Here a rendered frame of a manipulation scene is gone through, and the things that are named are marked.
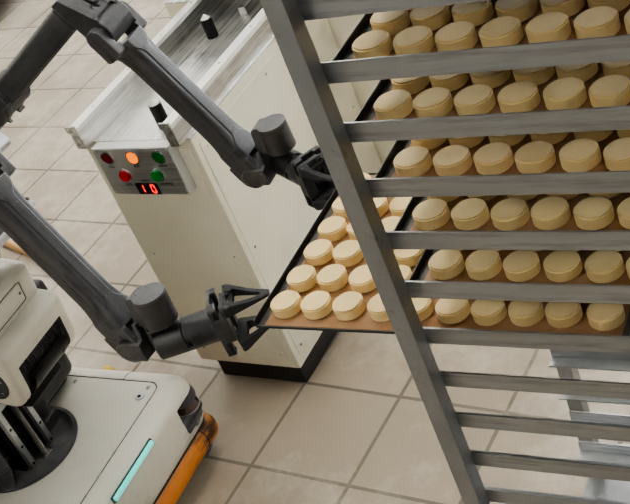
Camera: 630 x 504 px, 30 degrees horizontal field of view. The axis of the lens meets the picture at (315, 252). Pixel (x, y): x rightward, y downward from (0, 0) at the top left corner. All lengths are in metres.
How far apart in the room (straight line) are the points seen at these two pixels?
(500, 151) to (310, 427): 1.69
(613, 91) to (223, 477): 1.93
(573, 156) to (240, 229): 1.53
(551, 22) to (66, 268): 0.91
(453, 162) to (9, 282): 1.33
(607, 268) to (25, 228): 0.91
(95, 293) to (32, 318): 0.70
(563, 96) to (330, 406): 1.84
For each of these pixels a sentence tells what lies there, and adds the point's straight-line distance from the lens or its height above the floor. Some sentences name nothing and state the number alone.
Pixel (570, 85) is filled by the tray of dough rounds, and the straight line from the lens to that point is 1.43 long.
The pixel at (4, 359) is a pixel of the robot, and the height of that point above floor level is 0.72.
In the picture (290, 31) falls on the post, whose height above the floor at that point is 1.49.
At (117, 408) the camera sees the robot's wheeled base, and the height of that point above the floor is 0.28.
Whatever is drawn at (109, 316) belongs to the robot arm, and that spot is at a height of 1.02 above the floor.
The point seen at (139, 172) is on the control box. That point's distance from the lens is 2.85.
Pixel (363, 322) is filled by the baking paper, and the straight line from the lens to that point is 1.79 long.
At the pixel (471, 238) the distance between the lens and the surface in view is 1.55.
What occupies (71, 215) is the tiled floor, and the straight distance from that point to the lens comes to 4.50.
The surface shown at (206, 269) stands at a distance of 3.02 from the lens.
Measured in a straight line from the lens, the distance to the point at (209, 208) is 2.85.
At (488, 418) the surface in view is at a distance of 1.80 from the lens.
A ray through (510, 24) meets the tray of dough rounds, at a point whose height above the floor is 1.42.
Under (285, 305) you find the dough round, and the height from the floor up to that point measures 0.97.
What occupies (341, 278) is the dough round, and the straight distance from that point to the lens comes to 1.86.
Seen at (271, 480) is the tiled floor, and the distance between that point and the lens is 3.01.
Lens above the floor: 2.06
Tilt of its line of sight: 34 degrees down
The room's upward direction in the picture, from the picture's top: 24 degrees counter-clockwise
